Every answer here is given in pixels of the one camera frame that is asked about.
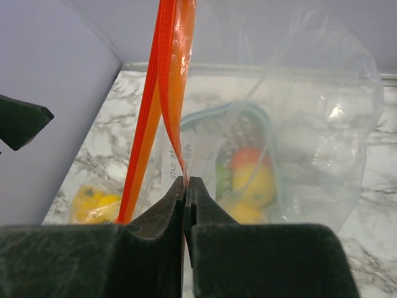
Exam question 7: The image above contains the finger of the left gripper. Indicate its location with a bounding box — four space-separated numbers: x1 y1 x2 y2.
1 95 54 151

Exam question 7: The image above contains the yellow bell pepper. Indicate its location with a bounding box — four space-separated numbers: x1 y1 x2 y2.
96 194 121 208

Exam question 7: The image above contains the yellow mango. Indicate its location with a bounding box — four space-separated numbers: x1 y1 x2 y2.
230 203 262 224

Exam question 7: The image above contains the clear zip bag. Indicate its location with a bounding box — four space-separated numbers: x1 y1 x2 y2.
68 179 122 224
117 1 384 230

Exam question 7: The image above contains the orange bell pepper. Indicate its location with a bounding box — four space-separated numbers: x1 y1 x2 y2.
69 185 104 224

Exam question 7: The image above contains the yellow apple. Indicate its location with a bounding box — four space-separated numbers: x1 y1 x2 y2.
233 164 277 208

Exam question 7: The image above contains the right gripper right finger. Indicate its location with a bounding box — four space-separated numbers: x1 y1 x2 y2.
185 178 359 297

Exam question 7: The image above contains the blue plastic basket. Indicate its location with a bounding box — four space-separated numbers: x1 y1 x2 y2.
181 104 283 199

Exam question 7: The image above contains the green apple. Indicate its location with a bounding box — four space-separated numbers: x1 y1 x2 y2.
215 160 233 200

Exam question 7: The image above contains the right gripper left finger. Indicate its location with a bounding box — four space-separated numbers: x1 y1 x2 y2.
1 178 185 297

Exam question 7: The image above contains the orange tangerine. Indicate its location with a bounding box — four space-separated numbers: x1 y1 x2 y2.
231 147 262 171

